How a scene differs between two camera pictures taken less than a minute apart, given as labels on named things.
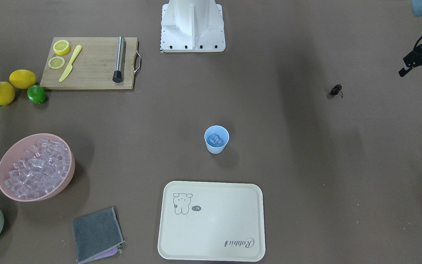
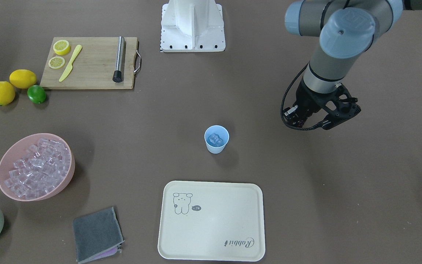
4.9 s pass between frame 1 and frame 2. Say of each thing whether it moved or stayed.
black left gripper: moved
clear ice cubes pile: stayed
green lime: stayed
